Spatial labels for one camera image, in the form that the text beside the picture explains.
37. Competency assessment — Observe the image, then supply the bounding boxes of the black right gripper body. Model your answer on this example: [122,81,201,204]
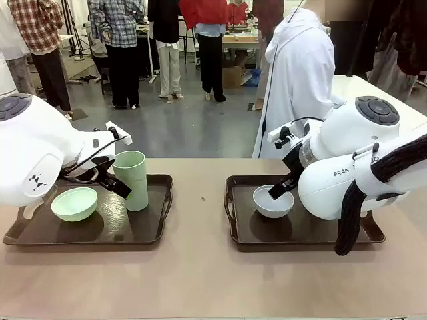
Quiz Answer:
[282,145,305,183]

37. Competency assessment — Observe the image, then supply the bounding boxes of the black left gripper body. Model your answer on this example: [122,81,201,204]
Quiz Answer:
[91,155,117,187]

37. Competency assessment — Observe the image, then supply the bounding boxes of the white bowl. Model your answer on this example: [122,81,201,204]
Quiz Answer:
[252,185,295,219]

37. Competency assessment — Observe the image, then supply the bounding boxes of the pale green tall cup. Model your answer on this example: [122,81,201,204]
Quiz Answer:
[112,150,149,212]

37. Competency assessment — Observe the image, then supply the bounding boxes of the pale green bowl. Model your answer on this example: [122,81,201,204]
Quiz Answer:
[50,187,99,223]

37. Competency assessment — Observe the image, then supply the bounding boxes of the dark brown serving tray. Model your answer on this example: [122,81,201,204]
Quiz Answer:
[2,173,175,247]
[224,175,387,246]

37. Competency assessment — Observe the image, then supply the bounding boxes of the person in white coat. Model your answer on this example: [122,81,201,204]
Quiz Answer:
[252,6,344,159]

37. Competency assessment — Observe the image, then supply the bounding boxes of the blue plastic bag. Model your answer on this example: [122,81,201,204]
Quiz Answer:
[245,68,263,88]

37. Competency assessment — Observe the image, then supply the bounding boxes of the cardboard box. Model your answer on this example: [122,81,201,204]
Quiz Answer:
[222,65,248,89]

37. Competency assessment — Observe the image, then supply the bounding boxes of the person in blue plaid shirt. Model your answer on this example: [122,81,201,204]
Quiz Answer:
[87,0,147,110]

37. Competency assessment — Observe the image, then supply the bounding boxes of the white leg background desk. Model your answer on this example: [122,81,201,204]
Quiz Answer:
[136,23,161,84]

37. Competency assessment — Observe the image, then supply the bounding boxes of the black tripod stand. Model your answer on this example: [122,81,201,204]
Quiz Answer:
[68,31,88,61]

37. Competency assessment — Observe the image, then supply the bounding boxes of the person in black top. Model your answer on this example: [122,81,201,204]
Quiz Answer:
[147,0,184,100]

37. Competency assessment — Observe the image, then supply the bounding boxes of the black hanging garment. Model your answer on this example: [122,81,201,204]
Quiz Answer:
[328,19,370,77]

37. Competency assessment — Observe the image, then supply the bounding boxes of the grey hanging garment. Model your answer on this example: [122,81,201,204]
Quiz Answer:
[366,41,418,103]

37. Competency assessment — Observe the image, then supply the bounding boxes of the wooden top background table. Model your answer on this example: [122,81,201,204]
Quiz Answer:
[222,31,261,49]

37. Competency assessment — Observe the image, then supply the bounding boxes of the person in red jacket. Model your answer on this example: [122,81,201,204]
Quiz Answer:
[179,0,231,103]

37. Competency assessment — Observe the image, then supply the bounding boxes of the person in red plaid shirt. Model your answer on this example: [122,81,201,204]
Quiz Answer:
[8,0,73,119]

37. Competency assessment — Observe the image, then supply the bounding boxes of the seated person in red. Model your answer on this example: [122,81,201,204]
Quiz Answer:
[226,0,250,26]

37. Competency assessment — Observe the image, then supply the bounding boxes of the dark maroon hanging garment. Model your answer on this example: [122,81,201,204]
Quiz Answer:
[383,0,427,77]

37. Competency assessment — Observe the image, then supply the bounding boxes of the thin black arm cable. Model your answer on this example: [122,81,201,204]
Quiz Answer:
[59,127,128,185]

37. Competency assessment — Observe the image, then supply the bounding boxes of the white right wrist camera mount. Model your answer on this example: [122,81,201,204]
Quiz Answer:
[268,125,296,149]

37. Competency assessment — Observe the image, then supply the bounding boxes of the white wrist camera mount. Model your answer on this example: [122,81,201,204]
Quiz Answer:
[268,125,296,149]
[105,121,132,146]

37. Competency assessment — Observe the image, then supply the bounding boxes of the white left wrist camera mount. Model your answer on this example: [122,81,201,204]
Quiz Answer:
[105,121,132,146]

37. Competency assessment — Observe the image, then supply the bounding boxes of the thin black hanging cable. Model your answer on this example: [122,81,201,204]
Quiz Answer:
[261,0,305,141]

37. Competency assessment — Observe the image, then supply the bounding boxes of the black braided cable bundle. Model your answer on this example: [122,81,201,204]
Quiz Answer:
[334,135,427,257]

